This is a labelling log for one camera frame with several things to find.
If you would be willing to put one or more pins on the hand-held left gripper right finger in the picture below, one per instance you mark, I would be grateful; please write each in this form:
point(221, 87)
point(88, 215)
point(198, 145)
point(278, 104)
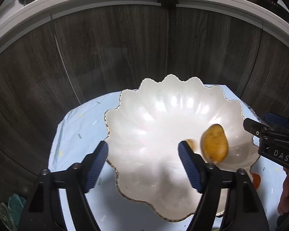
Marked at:
point(190, 167)

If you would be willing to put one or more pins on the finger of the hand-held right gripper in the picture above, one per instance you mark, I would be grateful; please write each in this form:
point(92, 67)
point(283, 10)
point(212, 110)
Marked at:
point(251, 126)
point(277, 119)

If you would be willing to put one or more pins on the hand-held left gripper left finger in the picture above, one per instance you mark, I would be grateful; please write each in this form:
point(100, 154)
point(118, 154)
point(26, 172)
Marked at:
point(97, 166)

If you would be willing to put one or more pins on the small brown fruit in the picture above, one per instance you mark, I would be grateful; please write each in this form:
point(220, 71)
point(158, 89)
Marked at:
point(191, 144)

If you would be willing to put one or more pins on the brown potato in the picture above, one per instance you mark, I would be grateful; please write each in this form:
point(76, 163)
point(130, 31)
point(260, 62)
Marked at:
point(214, 144)

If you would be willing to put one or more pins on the white scalloped bowl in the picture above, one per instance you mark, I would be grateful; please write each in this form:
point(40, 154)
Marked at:
point(159, 125)

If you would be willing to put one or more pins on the large orange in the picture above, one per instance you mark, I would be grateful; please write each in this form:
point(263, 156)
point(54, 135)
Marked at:
point(256, 181)

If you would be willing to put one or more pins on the light blue tablecloth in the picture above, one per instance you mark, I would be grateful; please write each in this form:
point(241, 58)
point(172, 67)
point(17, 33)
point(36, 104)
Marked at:
point(81, 125)

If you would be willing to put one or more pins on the green leaf-shaped mat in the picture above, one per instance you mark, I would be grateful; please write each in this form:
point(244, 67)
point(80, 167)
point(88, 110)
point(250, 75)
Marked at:
point(10, 209)

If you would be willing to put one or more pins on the black oval object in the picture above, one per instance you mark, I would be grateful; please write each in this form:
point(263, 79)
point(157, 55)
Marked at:
point(265, 3)

